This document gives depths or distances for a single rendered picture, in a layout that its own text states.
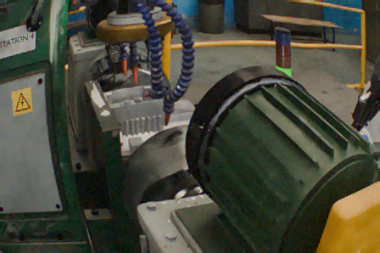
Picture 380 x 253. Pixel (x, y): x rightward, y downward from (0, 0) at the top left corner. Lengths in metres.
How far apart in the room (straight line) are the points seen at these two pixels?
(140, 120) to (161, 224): 0.46
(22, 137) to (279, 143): 0.56
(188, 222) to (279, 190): 0.22
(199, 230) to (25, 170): 0.45
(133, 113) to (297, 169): 0.67
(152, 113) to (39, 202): 0.37
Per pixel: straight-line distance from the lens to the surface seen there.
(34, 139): 0.89
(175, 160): 0.81
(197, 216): 0.64
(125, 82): 1.31
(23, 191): 0.96
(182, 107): 1.12
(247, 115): 0.52
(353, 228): 0.37
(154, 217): 0.66
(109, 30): 0.97
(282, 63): 1.57
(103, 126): 0.96
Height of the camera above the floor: 1.55
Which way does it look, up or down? 25 degrees down
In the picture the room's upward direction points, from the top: 1 degrees clockwise
